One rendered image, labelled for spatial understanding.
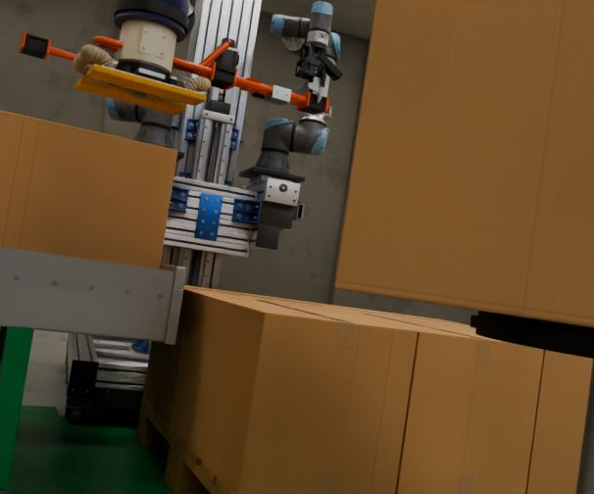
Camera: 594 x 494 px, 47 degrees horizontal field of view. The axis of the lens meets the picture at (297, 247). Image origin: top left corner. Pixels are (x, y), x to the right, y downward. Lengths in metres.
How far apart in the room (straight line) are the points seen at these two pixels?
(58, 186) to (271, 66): 7.24
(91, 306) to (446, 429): 0.94
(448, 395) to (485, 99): 1.12
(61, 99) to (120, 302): 6.84
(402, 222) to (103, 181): 1.39
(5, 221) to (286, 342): 0.86
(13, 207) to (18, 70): 6.74
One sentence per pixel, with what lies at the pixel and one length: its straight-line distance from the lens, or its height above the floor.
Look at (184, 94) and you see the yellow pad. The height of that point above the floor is 1.12.
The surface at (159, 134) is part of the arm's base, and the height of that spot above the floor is 1.09.
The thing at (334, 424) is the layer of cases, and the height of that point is 0.31.
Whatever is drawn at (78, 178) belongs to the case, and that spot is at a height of 0.81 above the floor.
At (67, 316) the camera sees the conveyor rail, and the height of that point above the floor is 0.45.
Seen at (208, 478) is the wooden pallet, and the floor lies 0.13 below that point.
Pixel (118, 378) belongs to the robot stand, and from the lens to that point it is 2.55.
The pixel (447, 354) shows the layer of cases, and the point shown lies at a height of 0.50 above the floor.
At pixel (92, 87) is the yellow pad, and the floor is 1.12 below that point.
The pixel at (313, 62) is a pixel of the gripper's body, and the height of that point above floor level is 1.37.
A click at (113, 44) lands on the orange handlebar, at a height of 1.24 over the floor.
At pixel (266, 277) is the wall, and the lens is 8.75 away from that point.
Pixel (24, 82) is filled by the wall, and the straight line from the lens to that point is 8.61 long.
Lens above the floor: 0.62
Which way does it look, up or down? 3 degrees up
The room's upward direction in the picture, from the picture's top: 8 degrees clockwise
